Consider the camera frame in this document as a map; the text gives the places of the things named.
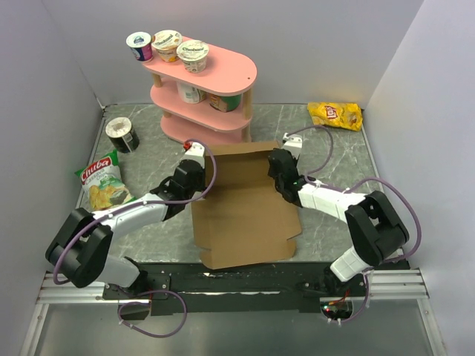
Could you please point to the brown cardboard box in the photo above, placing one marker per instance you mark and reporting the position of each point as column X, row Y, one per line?
column 243, row 220

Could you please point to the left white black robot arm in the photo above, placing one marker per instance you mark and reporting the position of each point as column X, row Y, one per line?
column 80, row 252

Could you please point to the green Chuba chips bag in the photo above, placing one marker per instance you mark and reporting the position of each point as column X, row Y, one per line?
column 102, row 183

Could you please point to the yellow Lays chips bag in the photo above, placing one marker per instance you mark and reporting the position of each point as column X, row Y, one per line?
column 347, row 116

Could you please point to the pink three-tier shelf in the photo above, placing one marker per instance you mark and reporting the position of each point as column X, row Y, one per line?
column 227, row 73

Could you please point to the blue white yogurt cup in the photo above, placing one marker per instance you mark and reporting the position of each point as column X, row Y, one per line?
column 140, row 45

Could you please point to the orange Chobani yogurt cup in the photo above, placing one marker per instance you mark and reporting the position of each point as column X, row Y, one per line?
column 166, row 42

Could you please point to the black can with white lid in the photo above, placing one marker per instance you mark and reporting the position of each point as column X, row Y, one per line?
column 122, row 134

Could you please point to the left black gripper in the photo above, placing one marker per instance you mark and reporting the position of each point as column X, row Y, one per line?
column 202, row 184

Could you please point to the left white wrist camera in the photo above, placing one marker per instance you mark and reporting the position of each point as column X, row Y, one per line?
column 194, row 151

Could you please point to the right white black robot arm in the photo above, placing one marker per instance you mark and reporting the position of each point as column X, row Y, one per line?
column 375, row 228

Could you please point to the white Chobani yogurt cup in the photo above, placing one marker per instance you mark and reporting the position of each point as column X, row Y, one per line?
column 193, row 54

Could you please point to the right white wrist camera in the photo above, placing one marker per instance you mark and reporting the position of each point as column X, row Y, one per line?
column 293, row 143

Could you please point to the green can on middle shelf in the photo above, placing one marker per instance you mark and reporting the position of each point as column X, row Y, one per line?
column 224, row 103

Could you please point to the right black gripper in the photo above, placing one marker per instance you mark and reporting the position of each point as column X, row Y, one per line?
column 271, row 173

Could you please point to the aluminium frame rail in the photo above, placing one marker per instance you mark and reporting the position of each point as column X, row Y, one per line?
column 51, row 294

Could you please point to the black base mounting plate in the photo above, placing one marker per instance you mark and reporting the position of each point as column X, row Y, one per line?
column 194, row 288

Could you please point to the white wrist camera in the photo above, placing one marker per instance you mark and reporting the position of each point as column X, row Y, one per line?
column 194, row 151
column 293, row 143

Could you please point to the white cup on middle shelf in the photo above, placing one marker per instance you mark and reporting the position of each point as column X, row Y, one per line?
column 190, row 94

